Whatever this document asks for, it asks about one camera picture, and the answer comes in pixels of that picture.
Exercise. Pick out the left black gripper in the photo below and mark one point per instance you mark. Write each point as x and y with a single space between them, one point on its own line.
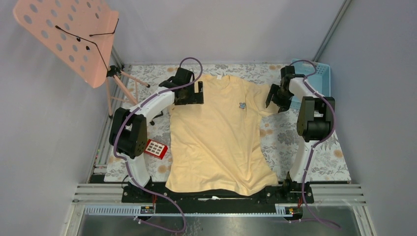
195 98

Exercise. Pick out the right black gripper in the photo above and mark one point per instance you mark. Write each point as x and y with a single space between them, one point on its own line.
284 105

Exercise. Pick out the yellow shirt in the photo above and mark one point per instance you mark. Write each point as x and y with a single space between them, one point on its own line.
217 145

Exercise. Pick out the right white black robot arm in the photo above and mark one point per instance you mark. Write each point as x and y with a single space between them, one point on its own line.
315 123

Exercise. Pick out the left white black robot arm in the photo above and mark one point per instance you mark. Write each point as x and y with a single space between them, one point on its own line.
129 130

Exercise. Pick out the light blue plastic basket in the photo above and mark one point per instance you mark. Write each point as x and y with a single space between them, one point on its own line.
320 81

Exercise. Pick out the red box with white squares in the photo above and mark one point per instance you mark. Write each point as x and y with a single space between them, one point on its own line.
156 149

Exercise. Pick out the pink perforated music stand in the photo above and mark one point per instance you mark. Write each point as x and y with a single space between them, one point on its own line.
79 32

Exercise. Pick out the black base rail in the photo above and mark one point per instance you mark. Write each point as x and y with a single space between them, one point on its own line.
157 192

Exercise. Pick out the grey slotted cable duct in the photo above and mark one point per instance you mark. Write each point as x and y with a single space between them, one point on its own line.
210 211

